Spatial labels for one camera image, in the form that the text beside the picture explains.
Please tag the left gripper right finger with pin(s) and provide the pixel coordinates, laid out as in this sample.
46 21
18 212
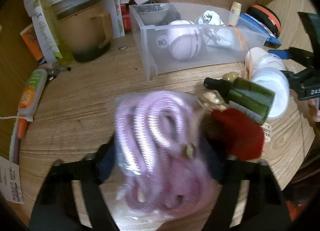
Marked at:
265 208

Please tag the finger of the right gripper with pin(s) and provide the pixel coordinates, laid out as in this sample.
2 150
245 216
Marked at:
296 79
303 57

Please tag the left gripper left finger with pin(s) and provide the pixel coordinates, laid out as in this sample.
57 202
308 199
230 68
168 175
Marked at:
70 197

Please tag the white round cream jar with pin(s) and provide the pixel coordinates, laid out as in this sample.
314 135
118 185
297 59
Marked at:
267 70

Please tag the gold gourd charm with cord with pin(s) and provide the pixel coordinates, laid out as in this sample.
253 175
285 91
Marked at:
248 64

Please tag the dark green glass bottle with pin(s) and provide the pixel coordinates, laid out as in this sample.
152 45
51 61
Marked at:
248 97

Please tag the white eraser with print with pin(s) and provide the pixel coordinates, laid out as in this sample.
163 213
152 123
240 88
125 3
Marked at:
267 129

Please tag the red velvet pouch gold top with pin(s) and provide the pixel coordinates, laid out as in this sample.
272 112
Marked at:
228 130

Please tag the white fluffy cloth bundle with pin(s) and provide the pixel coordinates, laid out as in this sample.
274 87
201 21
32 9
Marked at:
215 33

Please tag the white round case with logo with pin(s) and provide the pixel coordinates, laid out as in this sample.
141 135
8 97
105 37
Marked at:
183 40

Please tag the person's right hand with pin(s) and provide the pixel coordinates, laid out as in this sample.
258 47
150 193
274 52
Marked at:
313 105

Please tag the white receipt paper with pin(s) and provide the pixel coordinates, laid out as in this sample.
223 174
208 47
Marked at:
10 181

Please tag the black orange round case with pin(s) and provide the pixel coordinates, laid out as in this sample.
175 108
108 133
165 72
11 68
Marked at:
266 16

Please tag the blue pencil pouch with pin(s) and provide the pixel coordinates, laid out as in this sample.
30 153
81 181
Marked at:
271 39

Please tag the cream small lotion bottle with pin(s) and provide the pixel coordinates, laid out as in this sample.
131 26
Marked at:
235 14

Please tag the orange green tube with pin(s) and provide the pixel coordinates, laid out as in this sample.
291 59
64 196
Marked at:
31 94

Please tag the clear plastic storage bin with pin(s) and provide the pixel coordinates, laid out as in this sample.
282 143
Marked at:
152 40

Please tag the yellow-green tall bottle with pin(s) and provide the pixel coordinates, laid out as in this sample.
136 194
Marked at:
49 29

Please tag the small bowl with trinkets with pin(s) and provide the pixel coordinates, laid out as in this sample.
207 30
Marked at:
152 14

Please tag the orange booklet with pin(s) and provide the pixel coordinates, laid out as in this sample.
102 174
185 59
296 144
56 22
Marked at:
29 37

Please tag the brown ceramic mug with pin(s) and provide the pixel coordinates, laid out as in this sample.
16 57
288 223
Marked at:
87 29

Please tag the stack of books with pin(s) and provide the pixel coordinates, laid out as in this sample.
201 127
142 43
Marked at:
122 3

